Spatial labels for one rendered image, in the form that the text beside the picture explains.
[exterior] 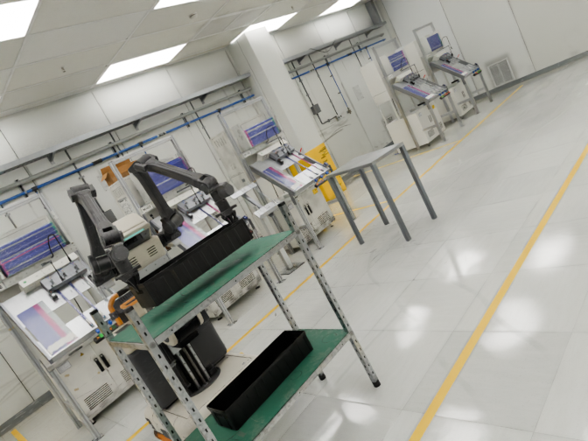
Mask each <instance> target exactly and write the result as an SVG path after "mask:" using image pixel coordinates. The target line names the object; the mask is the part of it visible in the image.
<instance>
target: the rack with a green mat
mask: <svg viewBox="0 0 588 441"><path fill-rule="evenodd" d="M277 206H278V207H279V209H280V211H281V213H282V215H283V217H284V219H285V220H286V222H287V224H288V226H289V228H290V230H288V231H285V232H282V233H278V234H272V235H268V236H264V237H261V238H257V239H254V240H250V241H248V242H247V243H246V244H244V245H243V246H241V247H240V248H238V249H237V250H236V251H235V252H234V253H232V254H231V255H229V256H228V257H226V258H225V259H223V260H222V261H221V262H219V263H217V264H216V265H215V266H213V267H212V268H211V269H210V270H208V271H207V272H205V273H204V274H203V275H201V276H199V277H198V278H197V279H195V280H194V281H192V282H191V283H189V284H188V285H187V286H186V287H185V288H183V289H182V290H180V291H179V292H177V293H176V294H174V295H173V296H172V297H170V298H169V299H167V300H166V301H164V302H163V303H162V304H161V305H159V306H157V307H154V308H153V309H152V310H150V311H148V312H147V313H146V314H144V315H143V316H142V317H141V318H139V316H138V314H137V312H136V311H135V309H134V307H133V306H132V305H130V306H128V307H127V308H125V309H124V310H123V312H124V313H125V315H126V316H127V318H128V320H129V322H130V323H131V325H129V326H128V327H126V328H125V329H123V330H122V331H121V332H119V333H118V334H117V335H116V336H114V334H113V333H112V332H111V331H110V329H109V327H108V326H107V324H106V322H105V321H104V319H103V318H102V316H101V314H100V313H99V312H98V311H97V309H93V310H92V311H91V312H90V313H89V314H90V316H91V317H92V319H93V321H94V322H95V323H96V325H97V326H98V328H99V329H100V331H101V333H102V334H103V336H104V337H105V339H106V341H107V342H108V343H109V345H110V346H111V348H112V349H113V351H114V352H115V354H116V356H117V357H118V359H119V361H120V362H121V363H122V365H123V366H124V368H125V369H126V371H127V372H128V374H129V376H130V377H131V379H132V380H133V382H134V383H135V384H136V386H137V388H138V389H139V391H140V392H141V394H142V395H143V397H144V399H145V400H146V402H147V403H148V404H149V406H150V408H151V409H152V411H153V412H154V414H155V415H156V417H157V419H158V420H159V422H160V423H161V424H162V426H163V427H164V429H165V431H166V432H167V434H168V435H169V437H170V438H171V440H172V441H182V440H181V438H180V437H179V435H178V433H177V432H176V431H175V429H174V428H173V426H172V424H171V423H170V421H169V420H168V418H167V417H166V415H165V413H164V412H163V411H162V409H161V408H160V406H159V405H158V403H157V401H156V399H155V398H154V396H153V395H152V393H151V392H150V391H149V389H148V388H147V386H146V384H145V383H144V381H143V379H142V378H141V376H140V375H139V373H138V372H137V371H136V369H135V367H134V366H133V364H132V363H131V361H130V359H129V358H128V356H127V355H126V353H125V352H124V351H123V348H131V349H140V350H148V351H149V352H150V355H151V356H152V358H153V359H154V361H155V362H156V363H157V365H158V367H159V368H160V370H161V371H162V373H163V375H164V377H165V378H166V380H167V381H168V382H169V384H170V385H171V387H172V389H173V390H174V392H175V394H176V395H177V397H178V399H179V400H180V401H181V403H182V404H183V406H184V407H185V409H186V411H187V413H188V414H189V416H190V417H191V419H192V420H193V422H194V423H195V425H196V426H197V428H196V429H195V430H194V431H193V432H192V433H191V434H190V435H189V436H188V437H187V438H186V439H185V440H184V441H262V440H263V438H264V437H265V436H266V435H267V434H268V433H269V431H270V430H271V429H272V428H273V427H274V426H275V424H276V423H277V422H278V421H279V420H280V419H281V417H282V416H283V415H284V414H285V413H286V411H287V410H288V409H289V408H290V407H291V406H292V404H293V403H294V402H295V401H296V400H297V399H298V398H299V397H300V396H301V395H302V394H303V393H304V391H305V390H306V389H307V388H308V387H309V386H310V384H311V383H312V382H313V381H314V380H315V378H316V377H317V376H318V377H319V379H320V380H321V381H323V380H324V379H325V378H326V375H325V373H324V372H323V369H324V368H325V367H326V365H327V364H328V363H329V362H330V361H331V360H332V359H333V357H334V356H335V355H336V354H337V353H338V352H339V350H340V349H341V348H342V347H343V346H344V345H345V344H346V343H347V342H348V341H350V342H351V344H352V346H353V349H354V351H355V352H356V354H357V355H358V357H359V359H360V362H361V364H362V366H363V367H364V368H365V370H366V372H367V375H368V377H369V379H370V381H371V382H372V383H373V385H374V387H375V388H378V387H380V385H381V383H380V381H379V379H378V377H377V375H376V373H375V371H374V370H373V368H372V366H371V364H370V362H369V360H368V358H367V356H366V355H365V353H364V351H363V349H362V347H361V344H360V342H359V341H358V340H357V338H356V336H355V334H354V331H353V329H352V327H351V326H350V325H349V323H348V321H347V318H346V316H345V314H344V312H343V311H342V310H341V308H340V305H339V303H338V301H337V299H336V297H335V296H334V295H333V292H332V290H331V288H330V286H329V284H328V282H327V281H326V279H325V277H324V275H323V273H322V271H321V269H320V267H319V266H318V264H317V262H316V260H315V258H314V256H313V254H312V252H311V251H310V249H309V247H308V245H307V243H306V241H305V238H304V237H303V235H302V234H301V231H300V230H299V228H298V225H297V223H296V222H295V220H294V219H293V217H292V215H291V212H290V210H289V208H288V207H287V205H286V204H285V202H284V201H282V202H280V203H279V204H277ZM294 238H295V239H296V241H297V244H298V246H299V247H300V248H301V250H302V252H303V254H304V257H305V259H306V261H307V262H308V263H309V265H310V267H311V270H312V272H313V274H314V275H315V277H316V278H317V280H318V283H319V285H320V287H321V288H322V290H323V292H324V293H325V296H326V298H327V300H328V301H329V303H330V305H331V307H332V309H333V311H334V313H335V314H336V316H337V318H338V320H339V322H340V324H341V326H342V327H343V329H299V327H298V325H297V323H296V321H295V319H294V318H293V317H292V315H291V312H290V310H289V309H288V307H287V305H286V303H285V302H284V300H283V298H282V296H281V294H280V293H279V291H278V289H277V287H276V286H275V284H274V282H273V280H272V278H271V277H270V274H269V272H268V271H267V269H266V268H265V266H264V264H263V263H264V262H265V261H266V260H268V259H269V258H270V257H272V256H273V255H274V254H275V253H276V252H277V251H278V250H280V249H281V248H283V247H284V246H285V245H286V244H288V243H289V242H290V241H292V240H293V239H294ZM256 268H258V269H259V270H260V272H261V274H262V277H263V278H264V280H265V282H266V284H267V285H268V286H269V289H270V291H271V293H272V294H273V296H274V298H275V300H276V301H277V303H278V305H279V307H280V308H281V310H282V312H283V315H284V316H285V317H286V319H287V321H288V323H289V324H290V327H291V329H292V330H298V331H305V333H306V336H307V338H308V340H309V341H310V343H311V346H312V347H313V350H312V351H311V352H310V353H309V354H308V355H307V356H306V357H305V358H304V359H303V361H302V362H301V363H300V364H299V365H298V366H297V367H296V368H295V369H294V370H293V371H292V373H291V374H290V375H289V376H288V377H287V378H286V379H285V380H284V381H283V382H282V383H281V385H280V386H279V387H278V388H277V389H276V390H275V391H274V392H273V393H272V394H271V395H270V396H269V398H268V399H267V400H266V401H265V402H264V403H263V404H262V405H261V406H260V407H259V408H258V410H257V411H256V412H255V413H254V414H253V415H252V416H251V417H250V418H249V419H248V420H247V422H246V423H245V424H244V425H243V426H242V427H241V428H240V429H239V430H231V429H229V428H226V427H223V426H220V425H218V423H217V422H216V420H215V419H214V417H213V415H212V414H210V415H209V416H208V417H207V418H206V419H205V420H204V419H203V417H202V415H201V414H200V413H199V411H198V409H197V408H196V406H195V405H194V403H193V401H192V399H191V398H190V396H189V395H188V394H187V392H186V390H185V389H184V387H183V385H182V384H181V382H180V381H179V378H178V377H177V376H176V375H175V373H174V372H173V370H172V368H171V366H170V365H169V363H168V361H167V360H166V358H165V357H164V355H163V354H162V352H161V351H160V349H159V348H158V345H159V344H160V343H162V342H163V341H164V340H166V339H167V338H168V337H170V336H171V335H172V334H173V333H175V332H176V331H177V330H178V329H179V328H180V327H182V326H183V325H184V324H186V323H187V322H188V321H190V320H191V319H192V318H194V317H195V316H196V315H197V314H199V313H200V312H202V311H203V310H204V309H205V308H207V307H208V306H209V305H210V304H211V303H212V302H214V301H215V300H216V299H217V298H219V297H220V296H222V295H223V294H224V293H225V292H227V291H228V290H229V289H231V288H232V287H233V286H235V285H236V284H237V283H239V282H240V281H241V280H242V279H243V278H244V277H246V276H247V275H248V274H249V273H251V272H252V271H253V270H255V269H256Z"/></svg>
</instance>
